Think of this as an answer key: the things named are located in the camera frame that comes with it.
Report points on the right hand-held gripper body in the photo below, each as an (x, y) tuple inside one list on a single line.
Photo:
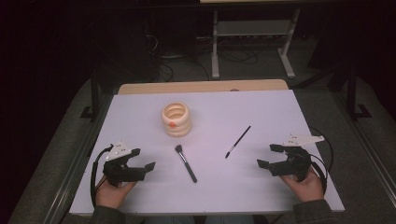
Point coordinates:
[(297, 163)]

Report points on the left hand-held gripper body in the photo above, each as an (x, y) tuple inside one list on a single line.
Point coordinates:
[(120, 172)]

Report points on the thin black brush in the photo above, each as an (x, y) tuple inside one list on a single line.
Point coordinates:
[(238, 141)]

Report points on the black makeup brush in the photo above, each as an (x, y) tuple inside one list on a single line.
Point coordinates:
[(186, 164)]

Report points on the cream ribbed brush holder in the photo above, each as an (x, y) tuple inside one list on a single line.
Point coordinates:
[(176, 121)]

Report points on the person's left hand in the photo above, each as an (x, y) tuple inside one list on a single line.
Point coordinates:
[(110, 196)]

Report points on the person's right hand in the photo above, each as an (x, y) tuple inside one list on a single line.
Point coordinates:
[(306, 188)]

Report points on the white table mat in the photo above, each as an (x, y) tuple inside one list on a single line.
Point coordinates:
[(218, 189)]

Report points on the black metal stand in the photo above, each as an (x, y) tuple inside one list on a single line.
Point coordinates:
[(352, 99), (94, 99)]

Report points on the aluminium frame rail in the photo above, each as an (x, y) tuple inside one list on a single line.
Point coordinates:
[(67, 183), (370, 152)]

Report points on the white metal desk frame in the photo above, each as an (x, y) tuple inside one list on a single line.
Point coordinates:
[(253, 28)]

